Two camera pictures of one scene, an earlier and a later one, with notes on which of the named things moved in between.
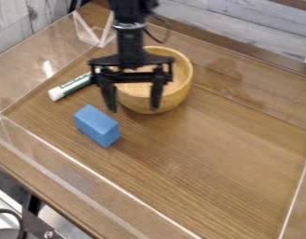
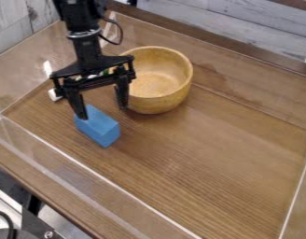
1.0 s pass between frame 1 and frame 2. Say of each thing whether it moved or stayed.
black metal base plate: stayed
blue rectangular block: stayed
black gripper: moved
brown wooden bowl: stayed
